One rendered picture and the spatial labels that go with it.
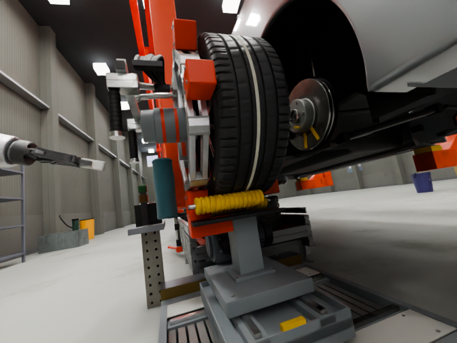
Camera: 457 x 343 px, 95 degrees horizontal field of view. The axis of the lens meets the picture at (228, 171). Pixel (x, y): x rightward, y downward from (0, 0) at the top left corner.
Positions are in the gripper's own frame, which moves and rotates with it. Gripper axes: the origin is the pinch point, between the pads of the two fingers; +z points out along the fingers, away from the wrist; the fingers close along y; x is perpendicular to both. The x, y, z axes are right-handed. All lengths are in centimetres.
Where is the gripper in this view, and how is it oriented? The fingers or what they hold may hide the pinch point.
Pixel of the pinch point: (92, 164)
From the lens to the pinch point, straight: 83.0
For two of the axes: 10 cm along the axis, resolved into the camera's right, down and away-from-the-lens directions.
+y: -3.5, 1.9, 9.2
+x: -1.1, 9.7, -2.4
